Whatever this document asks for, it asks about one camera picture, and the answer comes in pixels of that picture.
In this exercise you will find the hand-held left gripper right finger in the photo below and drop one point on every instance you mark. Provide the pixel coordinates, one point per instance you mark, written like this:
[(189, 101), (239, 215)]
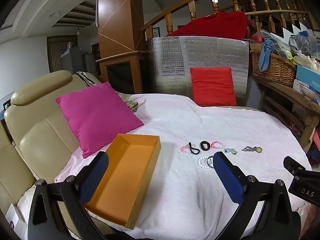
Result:
[(228, 177)]

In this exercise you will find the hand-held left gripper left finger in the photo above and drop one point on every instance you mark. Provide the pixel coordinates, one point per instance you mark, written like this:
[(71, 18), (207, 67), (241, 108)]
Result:
[(95, 177)]

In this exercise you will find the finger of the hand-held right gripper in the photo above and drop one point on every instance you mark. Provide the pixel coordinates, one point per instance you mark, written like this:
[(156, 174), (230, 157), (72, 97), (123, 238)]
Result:
[(306, 191)]

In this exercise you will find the orange cardboard box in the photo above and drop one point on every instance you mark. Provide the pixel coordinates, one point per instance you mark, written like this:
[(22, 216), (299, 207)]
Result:
[(120, 180)]

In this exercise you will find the gold wristwatch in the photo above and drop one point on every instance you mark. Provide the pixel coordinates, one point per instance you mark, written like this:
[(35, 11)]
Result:
[(258, 150)]

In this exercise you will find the black scrunchie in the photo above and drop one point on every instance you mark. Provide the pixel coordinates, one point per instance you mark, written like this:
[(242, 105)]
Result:
[(201, 145)]

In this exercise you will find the pink cushion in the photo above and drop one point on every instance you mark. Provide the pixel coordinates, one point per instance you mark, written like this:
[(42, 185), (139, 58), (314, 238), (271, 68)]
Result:
[(97, 115)]

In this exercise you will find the white blanket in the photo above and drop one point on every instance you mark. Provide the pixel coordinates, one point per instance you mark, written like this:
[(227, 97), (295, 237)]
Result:
[(200, 120)]

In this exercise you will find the beige leather sofa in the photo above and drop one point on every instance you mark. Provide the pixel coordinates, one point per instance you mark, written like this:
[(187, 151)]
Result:
[(37, 130)]

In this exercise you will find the patterned beige cloth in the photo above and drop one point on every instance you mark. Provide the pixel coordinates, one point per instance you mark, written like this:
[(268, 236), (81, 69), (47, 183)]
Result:
[(132, 104)]

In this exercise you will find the white box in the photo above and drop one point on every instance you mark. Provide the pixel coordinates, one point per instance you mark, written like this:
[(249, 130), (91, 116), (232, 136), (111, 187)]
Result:
[(15, 215)]

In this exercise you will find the red cushion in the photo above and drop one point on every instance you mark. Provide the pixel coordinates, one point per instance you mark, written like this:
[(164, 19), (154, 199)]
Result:
[(212, 87)]

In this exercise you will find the white bowl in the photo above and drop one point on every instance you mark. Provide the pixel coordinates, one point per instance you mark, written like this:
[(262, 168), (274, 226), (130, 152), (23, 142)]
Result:
[(308, 92)]

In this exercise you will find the striped cloth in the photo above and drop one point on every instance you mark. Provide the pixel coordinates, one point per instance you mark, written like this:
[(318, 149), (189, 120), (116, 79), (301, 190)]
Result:
[(85, 77)]

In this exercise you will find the wooden side table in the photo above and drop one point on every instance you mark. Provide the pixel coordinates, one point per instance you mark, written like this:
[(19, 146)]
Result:
[(287, 90)]

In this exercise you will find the wooden cabinet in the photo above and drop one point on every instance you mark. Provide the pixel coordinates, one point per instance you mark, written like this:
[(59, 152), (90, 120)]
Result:
[(120, 72)]

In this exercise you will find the wicker basket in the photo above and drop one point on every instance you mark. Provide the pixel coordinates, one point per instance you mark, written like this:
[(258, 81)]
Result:
[(275, 70)]

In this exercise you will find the light blue box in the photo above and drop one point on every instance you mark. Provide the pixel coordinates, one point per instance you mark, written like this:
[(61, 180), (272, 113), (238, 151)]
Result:
[(307, 73)]

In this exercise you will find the grey refrigerator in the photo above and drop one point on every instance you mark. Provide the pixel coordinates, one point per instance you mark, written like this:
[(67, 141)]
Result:
[(72, 61)]

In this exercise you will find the silver foil sheet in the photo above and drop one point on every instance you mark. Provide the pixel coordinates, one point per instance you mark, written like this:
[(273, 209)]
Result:
[(170, 67)]

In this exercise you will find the blue cloth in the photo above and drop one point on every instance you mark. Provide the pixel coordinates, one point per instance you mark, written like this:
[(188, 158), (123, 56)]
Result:
[(265, 55)]

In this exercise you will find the brown curtain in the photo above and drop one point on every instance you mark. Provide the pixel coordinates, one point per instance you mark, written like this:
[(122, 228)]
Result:
[(53, 55)]

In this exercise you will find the clear plastic bag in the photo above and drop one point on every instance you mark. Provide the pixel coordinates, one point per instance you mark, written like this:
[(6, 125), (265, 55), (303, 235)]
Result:
[(300, 43)]

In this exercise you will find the red cloth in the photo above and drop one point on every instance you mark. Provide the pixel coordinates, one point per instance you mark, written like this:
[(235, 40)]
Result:
[(220, 25)]

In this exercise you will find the wooden stair railing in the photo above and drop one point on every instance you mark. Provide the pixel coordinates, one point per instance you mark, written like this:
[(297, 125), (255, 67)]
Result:
[(193, 11)]

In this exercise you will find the framed wall picture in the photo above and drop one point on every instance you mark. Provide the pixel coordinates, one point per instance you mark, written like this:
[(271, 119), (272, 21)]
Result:
[(155, 32)]

